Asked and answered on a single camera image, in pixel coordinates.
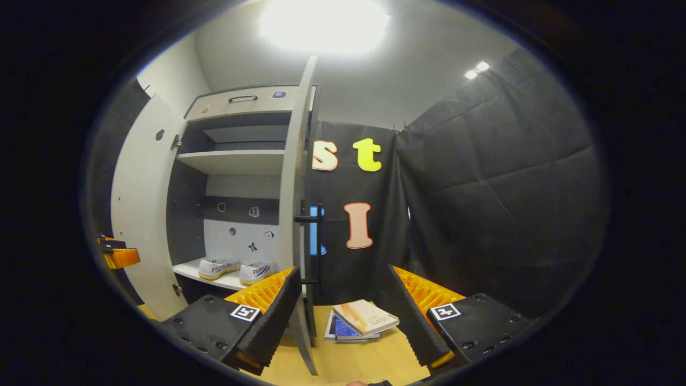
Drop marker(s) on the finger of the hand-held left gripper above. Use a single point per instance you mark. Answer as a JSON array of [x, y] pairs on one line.
[[123, 258]]

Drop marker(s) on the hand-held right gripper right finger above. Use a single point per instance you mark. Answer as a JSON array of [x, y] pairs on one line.
[[415, 321]]

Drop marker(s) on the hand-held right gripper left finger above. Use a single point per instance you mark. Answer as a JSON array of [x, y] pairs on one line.
[[270, 321]]

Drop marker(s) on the white canvas shoe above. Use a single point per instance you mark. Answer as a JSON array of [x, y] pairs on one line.
[[256, 271], [217, 267]]

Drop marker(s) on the grey shoe cabinet door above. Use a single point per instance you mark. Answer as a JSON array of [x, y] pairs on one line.
[[142, 203], [293, 177]]

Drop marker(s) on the grey shoe cabinet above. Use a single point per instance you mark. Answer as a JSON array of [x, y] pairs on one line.
[[236, 161]]

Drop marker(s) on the grey cabinet drawer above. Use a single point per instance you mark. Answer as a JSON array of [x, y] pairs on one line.
[[214, 104]]

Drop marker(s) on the beige book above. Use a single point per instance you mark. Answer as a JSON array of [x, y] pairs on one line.
[[367, 316]]

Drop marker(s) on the blue cover book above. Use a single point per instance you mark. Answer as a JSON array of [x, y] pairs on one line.
[[343, 329]]

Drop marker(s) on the small ceiling light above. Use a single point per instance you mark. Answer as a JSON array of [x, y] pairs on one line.
[[477, 69]]

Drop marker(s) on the large ceiling light panel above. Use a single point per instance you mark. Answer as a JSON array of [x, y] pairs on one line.
[[324, 24]]

